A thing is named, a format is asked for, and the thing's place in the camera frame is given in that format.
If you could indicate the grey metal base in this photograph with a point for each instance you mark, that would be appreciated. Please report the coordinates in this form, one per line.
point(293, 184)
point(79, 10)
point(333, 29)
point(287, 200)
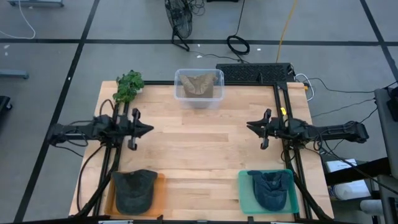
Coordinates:
point(37, 3)

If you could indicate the grey metal bar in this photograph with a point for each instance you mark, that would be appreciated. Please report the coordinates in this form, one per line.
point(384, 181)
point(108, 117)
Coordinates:
point(14, 74)

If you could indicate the black aluminium frame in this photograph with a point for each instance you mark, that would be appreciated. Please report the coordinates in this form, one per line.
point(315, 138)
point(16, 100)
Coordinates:
point(275, 91)

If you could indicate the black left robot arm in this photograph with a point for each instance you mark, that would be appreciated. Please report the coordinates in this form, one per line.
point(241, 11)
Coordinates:
point(84, 130)

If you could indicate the blue denim hat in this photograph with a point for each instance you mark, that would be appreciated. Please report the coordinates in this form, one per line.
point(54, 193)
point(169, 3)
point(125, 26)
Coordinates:
point(270, 193)

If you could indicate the orange plastic tray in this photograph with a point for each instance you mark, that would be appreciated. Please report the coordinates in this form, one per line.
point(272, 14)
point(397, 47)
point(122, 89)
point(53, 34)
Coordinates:
point(160, 202)

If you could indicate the black floor fan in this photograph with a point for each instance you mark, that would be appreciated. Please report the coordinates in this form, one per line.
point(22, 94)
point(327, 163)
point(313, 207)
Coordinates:
point(180, 18)

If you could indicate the grey cart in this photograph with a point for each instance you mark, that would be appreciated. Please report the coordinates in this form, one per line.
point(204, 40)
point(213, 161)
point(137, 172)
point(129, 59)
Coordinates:
point(387, 130)

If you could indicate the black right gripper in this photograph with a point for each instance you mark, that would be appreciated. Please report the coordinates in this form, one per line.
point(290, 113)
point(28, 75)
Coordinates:
point(280, 129)

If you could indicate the white box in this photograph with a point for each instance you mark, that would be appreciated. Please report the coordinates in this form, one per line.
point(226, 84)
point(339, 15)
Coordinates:
point(340, 165)

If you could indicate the small yellow tag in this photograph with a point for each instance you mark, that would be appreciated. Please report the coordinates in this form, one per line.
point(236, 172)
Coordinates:
point(283, 111)

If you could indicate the black vented box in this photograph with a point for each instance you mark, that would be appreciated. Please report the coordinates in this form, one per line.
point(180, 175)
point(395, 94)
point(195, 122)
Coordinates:
point(255, 73)

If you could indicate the green leafy plant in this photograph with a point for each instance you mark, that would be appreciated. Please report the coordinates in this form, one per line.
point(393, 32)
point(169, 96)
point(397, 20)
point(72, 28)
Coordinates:
point(127, 87)

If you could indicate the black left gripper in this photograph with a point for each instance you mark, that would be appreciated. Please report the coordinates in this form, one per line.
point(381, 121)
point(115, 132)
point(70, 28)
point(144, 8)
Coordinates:
point(132, 129)

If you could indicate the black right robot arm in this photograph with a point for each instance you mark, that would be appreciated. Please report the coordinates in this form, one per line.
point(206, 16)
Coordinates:
point(335, 132)

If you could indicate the black hat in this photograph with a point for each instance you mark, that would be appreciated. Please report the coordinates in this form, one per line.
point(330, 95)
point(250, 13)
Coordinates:
point(135, 193)

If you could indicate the white paper roll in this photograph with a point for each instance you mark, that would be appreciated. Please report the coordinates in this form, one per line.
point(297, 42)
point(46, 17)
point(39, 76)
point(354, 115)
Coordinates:
point(351, 190)

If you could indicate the black shelf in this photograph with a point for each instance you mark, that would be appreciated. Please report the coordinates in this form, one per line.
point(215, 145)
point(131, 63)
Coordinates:
point(357, 172)

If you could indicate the teal plastic tray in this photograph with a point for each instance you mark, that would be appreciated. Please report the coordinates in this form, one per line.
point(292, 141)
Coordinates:
point(244, 202)

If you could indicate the black object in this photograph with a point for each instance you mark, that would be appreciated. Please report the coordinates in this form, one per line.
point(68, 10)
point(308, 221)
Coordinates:
point(3, 104)

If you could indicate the clear plastic bin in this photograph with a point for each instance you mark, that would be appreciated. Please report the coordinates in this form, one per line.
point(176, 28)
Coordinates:
point(180, 93)

